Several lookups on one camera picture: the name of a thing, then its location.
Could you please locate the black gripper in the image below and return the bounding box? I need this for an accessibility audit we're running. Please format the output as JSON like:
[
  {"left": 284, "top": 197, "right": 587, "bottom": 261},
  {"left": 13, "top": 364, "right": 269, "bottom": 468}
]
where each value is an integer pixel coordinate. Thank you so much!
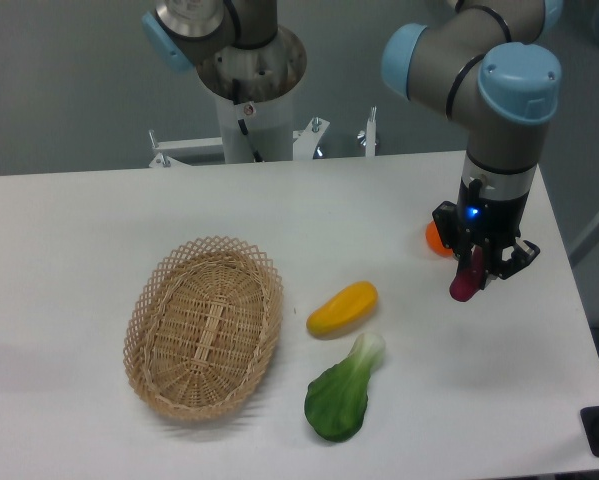
[{"left": 432, "top": 175, "right": 540, "bottom": 290}]

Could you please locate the purple red sweet potato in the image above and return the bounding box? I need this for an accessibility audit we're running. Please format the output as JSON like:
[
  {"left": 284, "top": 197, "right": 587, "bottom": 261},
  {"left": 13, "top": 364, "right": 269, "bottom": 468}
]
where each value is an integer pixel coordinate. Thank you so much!
[{"left": 449, "top": 246, "right": 485, "bottom": 302}]

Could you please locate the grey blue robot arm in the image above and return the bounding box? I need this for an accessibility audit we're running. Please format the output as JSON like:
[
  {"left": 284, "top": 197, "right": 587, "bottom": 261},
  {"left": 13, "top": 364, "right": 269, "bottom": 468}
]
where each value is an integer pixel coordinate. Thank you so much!
[{"left": 142, "top": 1, "right": 562, "bottom": 301}]

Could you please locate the orange ball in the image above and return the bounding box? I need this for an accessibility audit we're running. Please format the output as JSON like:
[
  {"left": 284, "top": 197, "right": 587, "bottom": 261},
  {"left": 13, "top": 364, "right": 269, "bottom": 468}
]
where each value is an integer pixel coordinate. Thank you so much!
[{"left": 425, "top": 221, "right": 453, "bottom": 257}]

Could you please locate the yellow mango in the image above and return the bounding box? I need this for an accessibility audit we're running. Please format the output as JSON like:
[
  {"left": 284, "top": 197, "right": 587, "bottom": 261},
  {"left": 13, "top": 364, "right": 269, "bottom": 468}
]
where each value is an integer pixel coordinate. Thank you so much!
[{"left": 306, "top": 281, "right": 379, "bottom": 337}]

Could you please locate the green bok choy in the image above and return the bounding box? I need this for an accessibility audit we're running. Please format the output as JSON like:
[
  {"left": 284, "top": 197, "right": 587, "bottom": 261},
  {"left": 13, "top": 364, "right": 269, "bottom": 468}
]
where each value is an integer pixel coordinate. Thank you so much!
[{"left": 304, "top": 333, "right": 386, "bottom": 443}]

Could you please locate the woven wicker basket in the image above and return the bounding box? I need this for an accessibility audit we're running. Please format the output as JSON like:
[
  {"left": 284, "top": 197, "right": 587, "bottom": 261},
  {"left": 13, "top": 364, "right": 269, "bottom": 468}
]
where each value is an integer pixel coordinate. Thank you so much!
[{"left": 123, "top": 236, "right": 283, "bottom": 421}]

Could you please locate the white metal base frame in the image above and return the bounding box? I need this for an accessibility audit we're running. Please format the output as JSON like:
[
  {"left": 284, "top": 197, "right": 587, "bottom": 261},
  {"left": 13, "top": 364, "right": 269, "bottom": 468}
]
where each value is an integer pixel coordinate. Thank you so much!
[{"left": 148, "top": 106, "right": 379, "bottom": 168}]

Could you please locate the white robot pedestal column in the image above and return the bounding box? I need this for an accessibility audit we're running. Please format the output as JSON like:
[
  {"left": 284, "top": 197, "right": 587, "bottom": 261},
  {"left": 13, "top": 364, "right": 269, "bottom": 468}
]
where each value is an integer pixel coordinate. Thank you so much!
[{"left": 196, "top": 26, "right": 307, "bottom": 164}]

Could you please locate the black cable on pedestal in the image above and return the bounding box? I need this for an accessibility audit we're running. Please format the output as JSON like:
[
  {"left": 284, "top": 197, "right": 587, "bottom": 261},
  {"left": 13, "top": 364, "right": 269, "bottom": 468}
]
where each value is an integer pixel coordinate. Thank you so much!
[{"left": 231, "top": 78, "right": 264, "bottom": 164}]

